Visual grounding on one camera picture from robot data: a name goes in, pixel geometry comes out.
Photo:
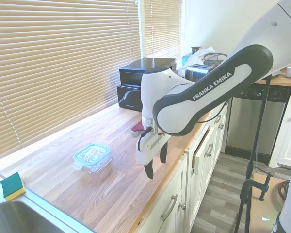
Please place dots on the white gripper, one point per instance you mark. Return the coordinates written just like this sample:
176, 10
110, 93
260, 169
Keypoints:
148, 148

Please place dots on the clear lid with teal rim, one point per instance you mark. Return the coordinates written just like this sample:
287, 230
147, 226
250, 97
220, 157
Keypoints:
92, 154

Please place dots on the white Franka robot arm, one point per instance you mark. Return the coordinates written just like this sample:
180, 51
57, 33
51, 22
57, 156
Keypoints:
208, 92

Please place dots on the clear glass food container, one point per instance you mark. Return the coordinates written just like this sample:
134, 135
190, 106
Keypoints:
98, 167

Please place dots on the white base cabinet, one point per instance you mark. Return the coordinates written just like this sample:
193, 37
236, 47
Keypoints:
198, 189

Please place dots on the silver cabinet knob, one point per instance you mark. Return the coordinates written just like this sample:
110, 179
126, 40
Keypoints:
221, 126
182, 206

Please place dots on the black box with white swoosh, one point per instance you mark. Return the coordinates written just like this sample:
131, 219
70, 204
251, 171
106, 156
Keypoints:
128, 97

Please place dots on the black countertop appliance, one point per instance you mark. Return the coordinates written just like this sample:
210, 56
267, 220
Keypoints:
135, 72

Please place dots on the black tripod stand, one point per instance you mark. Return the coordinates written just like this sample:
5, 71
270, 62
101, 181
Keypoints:
249, 171

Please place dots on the stainless steel dishwasher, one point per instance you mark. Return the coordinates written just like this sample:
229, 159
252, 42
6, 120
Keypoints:
242, 121

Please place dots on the silver toaster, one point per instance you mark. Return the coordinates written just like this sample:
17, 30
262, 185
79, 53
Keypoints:
195, 71

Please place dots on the green clamp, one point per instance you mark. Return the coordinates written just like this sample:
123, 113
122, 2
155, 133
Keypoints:
257, 181

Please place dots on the white plastic bag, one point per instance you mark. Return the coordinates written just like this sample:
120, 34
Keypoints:
198, 54

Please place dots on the dark tin canister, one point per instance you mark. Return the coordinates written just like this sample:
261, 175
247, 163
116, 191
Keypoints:
196, 49

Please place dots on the brown wooden board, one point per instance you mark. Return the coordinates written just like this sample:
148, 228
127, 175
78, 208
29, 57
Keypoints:
269, 213

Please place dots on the white tall cabinet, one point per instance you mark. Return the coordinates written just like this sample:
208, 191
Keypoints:
288, 133

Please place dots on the narrow beige window blind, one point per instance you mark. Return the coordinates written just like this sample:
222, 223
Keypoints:
163, 26

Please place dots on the wide beige window blind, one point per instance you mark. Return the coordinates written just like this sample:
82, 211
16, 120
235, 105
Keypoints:
63, 60

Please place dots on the yellow green scrub sponge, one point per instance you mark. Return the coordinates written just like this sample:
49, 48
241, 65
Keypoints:
13, 187

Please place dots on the stainless steel sink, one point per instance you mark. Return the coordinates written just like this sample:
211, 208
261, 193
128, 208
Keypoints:
14, 218

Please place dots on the maroon grey wrist camera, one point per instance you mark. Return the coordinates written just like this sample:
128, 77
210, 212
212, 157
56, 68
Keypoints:
137, 128

